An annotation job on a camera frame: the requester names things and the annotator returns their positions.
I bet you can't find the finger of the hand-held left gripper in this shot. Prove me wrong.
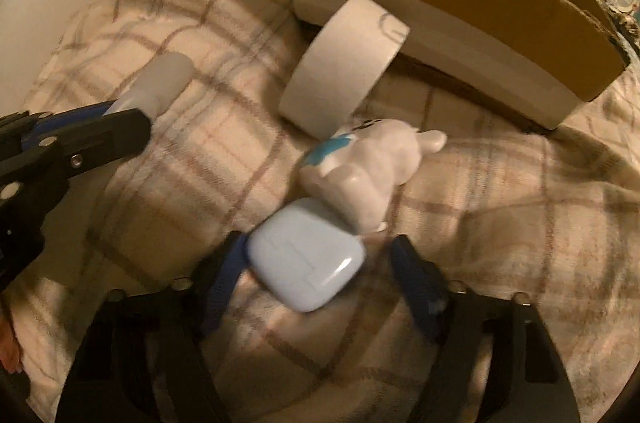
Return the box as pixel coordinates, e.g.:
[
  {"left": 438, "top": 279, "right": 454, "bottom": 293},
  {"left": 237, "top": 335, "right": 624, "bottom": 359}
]
[
  {"left": 0, "top": 107, "right": 153, "bottom": 204},
  {"left": 0, "top": 99, "right": 119, "bottom": 154}
]

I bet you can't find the white rabbit figurine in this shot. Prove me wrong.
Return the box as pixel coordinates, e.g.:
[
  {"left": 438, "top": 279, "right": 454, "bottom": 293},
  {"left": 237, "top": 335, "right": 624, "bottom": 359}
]
[{"left": 299, "top": 117, "right": 448, "bottom": 235}]

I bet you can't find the light blue earbud case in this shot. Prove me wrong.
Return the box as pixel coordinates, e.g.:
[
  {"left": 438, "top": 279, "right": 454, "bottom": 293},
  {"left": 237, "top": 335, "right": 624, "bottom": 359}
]
[{"left": 248, "top": 197, "right": 367, "bottom": 314}]

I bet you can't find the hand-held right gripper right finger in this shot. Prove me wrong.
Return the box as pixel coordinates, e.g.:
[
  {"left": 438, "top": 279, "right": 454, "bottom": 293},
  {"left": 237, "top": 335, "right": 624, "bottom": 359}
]
[{"left": 389, "top": 234, "right": 582, "bottom": 423}]

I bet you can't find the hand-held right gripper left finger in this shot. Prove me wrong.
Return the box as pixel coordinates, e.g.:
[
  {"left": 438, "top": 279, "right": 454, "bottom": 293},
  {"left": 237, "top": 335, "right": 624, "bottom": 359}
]
[{"left": 55, "top": 230, "right": 251, "bottom": 423}]

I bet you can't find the white tape roll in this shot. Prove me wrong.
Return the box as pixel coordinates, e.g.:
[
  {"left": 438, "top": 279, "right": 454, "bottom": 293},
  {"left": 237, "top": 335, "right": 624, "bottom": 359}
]
[{"left": 277, "top": 0, "right": 411, "bottom": 140}]

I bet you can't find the white plastic bottle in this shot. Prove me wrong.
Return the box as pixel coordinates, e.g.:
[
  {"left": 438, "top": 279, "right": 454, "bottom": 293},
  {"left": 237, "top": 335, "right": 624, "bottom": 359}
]
[{"left": 111, "top": 52, "right": 195, "bottom": 118}]

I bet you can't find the plaid blanket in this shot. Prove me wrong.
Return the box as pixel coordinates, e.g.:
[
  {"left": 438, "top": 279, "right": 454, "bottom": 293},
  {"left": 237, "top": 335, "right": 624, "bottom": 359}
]
[{"left": 0, "top": 0, "right": 640, "bottom": 423}]

